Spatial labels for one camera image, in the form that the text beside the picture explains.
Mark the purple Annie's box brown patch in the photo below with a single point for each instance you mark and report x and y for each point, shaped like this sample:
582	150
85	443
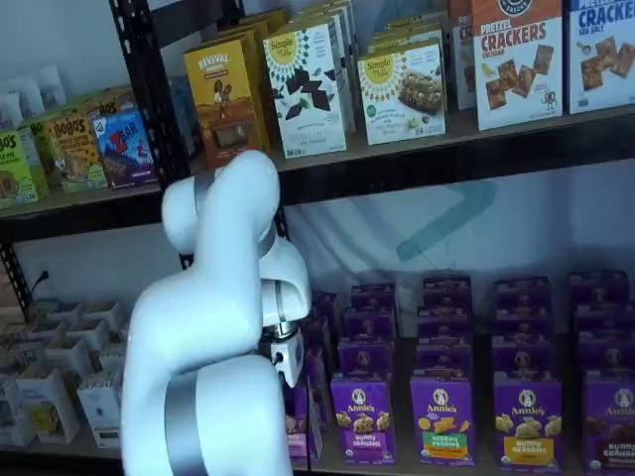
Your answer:
602	317
597	285
612	431
607	354

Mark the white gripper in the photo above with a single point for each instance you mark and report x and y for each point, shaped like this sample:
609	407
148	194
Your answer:
290	357

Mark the black metal shelving frame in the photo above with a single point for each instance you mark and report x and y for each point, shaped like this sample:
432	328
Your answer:
144	74
74	218

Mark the purple Annie's box green patch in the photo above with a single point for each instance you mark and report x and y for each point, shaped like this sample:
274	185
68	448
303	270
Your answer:
441	421
446	290
444	354
444	324

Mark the orange pretzel crackers box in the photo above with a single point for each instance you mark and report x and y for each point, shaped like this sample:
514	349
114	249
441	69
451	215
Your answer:
516	64
461	64

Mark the white product box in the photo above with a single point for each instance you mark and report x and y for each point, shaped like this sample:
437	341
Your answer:
87	332
99	406
111	359
69	354
12	411
20	359

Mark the Simple Mills bar box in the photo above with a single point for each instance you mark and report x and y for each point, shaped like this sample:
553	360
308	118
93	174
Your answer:
407	35
412	22
402	94

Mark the blue Zbar box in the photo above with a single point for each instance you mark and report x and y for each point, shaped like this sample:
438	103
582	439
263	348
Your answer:
126	149

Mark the Simple Mills dark cracker box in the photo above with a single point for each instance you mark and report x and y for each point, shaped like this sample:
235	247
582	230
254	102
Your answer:
327	6
322	17

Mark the white box yellow-green graphic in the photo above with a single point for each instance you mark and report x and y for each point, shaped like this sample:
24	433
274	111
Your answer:
47	406

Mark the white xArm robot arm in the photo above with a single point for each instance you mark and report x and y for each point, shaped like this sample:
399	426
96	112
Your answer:
208	297

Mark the white pouch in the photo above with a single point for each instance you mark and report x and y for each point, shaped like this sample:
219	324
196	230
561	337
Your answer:
7	111
52	84
27	99

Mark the orange Bobo's box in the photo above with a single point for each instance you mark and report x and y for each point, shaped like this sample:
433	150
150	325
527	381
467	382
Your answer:
106	101

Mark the purple Annie's box magenta patch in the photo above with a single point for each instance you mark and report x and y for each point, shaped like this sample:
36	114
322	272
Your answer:
362	421
369	324
364	357
372	295

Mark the green Bobo's box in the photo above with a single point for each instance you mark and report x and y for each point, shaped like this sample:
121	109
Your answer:
35	149
15	168

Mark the purple Annie's box yellow patch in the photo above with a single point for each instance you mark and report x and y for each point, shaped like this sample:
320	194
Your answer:
521	322
521	357
528	426
522	292

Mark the yellow Bobo's box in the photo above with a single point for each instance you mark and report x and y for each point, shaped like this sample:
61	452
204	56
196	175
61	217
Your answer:
74	154

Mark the white Simple Mills chocolate box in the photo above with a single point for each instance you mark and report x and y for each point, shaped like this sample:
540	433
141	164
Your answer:
302	89

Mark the blue pretzel crackers box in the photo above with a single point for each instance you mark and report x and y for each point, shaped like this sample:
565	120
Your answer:
602	54

